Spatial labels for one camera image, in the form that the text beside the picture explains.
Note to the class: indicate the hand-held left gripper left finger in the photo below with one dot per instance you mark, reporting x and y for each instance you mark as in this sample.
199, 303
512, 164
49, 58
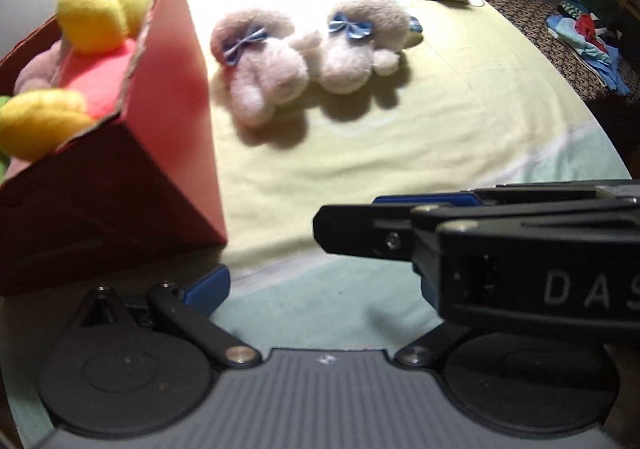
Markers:
210, 286

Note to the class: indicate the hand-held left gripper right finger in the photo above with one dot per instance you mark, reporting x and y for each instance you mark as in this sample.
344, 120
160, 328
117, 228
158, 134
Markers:
430, 345

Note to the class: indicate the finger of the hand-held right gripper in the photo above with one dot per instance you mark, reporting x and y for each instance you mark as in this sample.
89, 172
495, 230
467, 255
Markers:
360, 231
425, 199

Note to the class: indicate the red cardboard box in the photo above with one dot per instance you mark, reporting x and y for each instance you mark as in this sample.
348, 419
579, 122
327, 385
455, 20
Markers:
125, 154

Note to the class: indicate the pink fluffy bunny plush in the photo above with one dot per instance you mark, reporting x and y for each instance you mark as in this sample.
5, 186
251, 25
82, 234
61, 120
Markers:
280, 74

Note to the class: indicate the green plush toy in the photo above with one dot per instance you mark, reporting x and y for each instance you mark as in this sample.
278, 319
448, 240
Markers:
3, 168

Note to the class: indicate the yellow tiger plush toy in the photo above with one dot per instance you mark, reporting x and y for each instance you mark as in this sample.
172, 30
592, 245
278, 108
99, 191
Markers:
95, 14

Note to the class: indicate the pale green bear-print bedsheet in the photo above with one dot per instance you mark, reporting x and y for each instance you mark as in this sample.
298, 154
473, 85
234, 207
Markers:
450, 104

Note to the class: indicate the brown patterned cloth cover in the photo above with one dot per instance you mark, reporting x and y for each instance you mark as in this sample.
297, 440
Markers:
525, 29

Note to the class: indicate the pile of colourful clothes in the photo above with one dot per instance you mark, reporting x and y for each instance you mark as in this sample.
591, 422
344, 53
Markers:
585, 36

